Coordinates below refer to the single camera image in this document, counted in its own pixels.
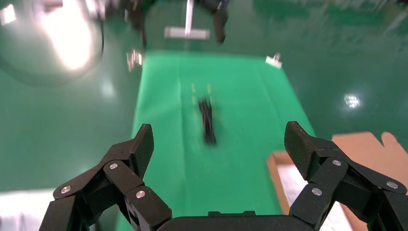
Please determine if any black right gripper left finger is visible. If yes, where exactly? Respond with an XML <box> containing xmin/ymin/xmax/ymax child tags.
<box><xmin>38</xmin><ymin>123</ymin><xmax>173</xmax><ymax>231</ymax></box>

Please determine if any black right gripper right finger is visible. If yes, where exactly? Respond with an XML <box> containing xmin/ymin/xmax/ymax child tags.
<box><xmin>283</xmin><ymin>121</ymin><xmax>408</xmax><ymax>231</ymax></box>

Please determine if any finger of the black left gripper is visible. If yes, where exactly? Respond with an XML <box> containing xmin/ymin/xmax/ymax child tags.
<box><xmin>127</xmin><ymin>0</ymin><xmax>149</xmax><ymax>49</ymax></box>
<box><xmin>211</xmin><ymin>0</ymin><xmax>231</xmax><ymax>44</ymax></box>

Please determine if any black data cable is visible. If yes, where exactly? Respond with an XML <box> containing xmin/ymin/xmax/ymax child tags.
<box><xmin>197</xmin><ymin>97</ymin><xmax>218</xmax><ymax>146</ymax></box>

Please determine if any brown cardboard box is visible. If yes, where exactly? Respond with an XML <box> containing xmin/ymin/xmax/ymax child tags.
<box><xmin>267</xmin><ymin>131</ymin><xmax>408</xmax><ymax>231</ymax></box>

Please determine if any silver metal clip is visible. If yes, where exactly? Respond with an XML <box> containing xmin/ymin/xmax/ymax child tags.
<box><xmin>126</xmin><ymin>49</ymin><xmax>143</xmax><ymax>71</ymax></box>
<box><xmin>265</xmin><ymin>52</ymin><xmax>283</xmax><ymax>69</ymax></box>

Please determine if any white printed instruction sheet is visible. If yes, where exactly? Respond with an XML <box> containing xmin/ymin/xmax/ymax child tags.
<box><xmin>277</xmin><ymin>164</ymin><xmax>355</xmax><ymax>231</ymax></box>

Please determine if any green cloth mat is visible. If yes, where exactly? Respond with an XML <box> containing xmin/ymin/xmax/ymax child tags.
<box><xmin>116</xmin><ymin>51</ymin><xmax>316</xmax><ymax>231</ymax></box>

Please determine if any white metal frame stand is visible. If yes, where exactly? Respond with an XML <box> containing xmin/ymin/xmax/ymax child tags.
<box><xmin>164</xmin><ymin>0</ymin><xmax>211</xmax><ymax>40</ymax></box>

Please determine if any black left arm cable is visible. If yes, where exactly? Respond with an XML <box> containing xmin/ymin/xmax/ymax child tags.
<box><xmin>98</xmin><ymin>13</ymin><xmax>106</xmax><ymax>55</ymax></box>

